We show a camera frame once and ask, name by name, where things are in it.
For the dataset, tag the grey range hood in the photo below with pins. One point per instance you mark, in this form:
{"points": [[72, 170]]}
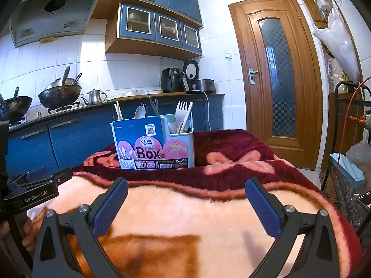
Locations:
{"points": [[52, 14]]}

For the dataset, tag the white plastic bag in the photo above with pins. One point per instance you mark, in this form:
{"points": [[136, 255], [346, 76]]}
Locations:
{"points": [[342, 49]]}

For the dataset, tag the light blue utensil holder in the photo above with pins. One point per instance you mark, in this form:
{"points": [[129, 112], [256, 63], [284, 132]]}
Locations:
{"points": [[150, 144]]}

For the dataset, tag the black air fryer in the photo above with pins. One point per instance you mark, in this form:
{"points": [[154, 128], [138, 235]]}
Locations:
{"points": [[171, 79]]}

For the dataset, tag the blue base kitchen cabinet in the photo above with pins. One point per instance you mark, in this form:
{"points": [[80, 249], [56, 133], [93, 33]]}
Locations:
{"points": [[72, 139]]}

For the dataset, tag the white plastic spork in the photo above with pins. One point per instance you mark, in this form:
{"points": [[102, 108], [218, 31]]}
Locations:
{"points": [[181, 111]]}

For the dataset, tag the maroon pink printed blanket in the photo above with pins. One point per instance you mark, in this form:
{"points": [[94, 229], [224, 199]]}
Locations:
{"points": [[188, 208]]}

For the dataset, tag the white plastic spoon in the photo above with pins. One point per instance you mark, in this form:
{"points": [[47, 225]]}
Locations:
{"points": [[140, 112]]}

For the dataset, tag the blue glass-door wall cabinet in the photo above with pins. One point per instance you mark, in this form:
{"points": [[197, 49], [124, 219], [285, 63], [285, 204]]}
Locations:
{"points": [[159, 29]]}

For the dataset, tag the gas stove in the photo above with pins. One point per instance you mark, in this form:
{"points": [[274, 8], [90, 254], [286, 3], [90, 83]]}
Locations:
{"points": [[63, 108]]}

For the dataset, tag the metal spatula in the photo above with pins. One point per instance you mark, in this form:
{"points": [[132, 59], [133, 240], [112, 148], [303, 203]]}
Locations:
{"points": [[65, 78]]}

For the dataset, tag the small black wok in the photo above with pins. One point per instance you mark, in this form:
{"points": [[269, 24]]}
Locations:
{"points": [[17, 107]]}

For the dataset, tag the white light switch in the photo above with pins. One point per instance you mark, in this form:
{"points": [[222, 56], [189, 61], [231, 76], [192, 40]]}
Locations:
{"points": [[228, 55]]}

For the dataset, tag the person's left hand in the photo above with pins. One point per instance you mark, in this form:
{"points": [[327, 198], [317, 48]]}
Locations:
{"points": [[27, 231]]}

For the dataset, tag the rice cooker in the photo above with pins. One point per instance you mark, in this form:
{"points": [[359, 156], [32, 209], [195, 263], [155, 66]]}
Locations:
{"points": [[203, 85]]}

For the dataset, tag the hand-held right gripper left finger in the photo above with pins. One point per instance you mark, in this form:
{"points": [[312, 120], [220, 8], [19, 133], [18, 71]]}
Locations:
{"points": [[111, 205]]}

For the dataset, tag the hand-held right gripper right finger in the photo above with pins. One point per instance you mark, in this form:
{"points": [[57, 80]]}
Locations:
{"points": [[262, 205]]}

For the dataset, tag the wooden door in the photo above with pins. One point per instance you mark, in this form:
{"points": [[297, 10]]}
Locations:
{"points": [[246, 63]]}

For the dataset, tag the metal ladle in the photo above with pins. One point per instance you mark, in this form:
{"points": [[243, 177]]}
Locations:
{"points": [[76, 79]]}

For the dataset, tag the large black wok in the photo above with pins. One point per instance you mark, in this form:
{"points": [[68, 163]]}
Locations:
{"points": [[59, 95]]}

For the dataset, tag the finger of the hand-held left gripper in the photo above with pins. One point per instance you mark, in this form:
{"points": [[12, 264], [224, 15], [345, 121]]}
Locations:
{"points": [[62, 175], [36, 173]]}

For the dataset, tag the metal kettle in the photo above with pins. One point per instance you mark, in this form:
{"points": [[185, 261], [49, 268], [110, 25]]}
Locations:
{"points": [[94, 97]]}

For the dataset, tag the light blue lidded container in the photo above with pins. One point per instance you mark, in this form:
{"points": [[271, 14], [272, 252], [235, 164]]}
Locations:
{"points": [[346, 168]]}

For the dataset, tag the clear plastic bag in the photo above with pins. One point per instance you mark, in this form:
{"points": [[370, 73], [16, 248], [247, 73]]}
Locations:
{"points": [[359, 150]]}

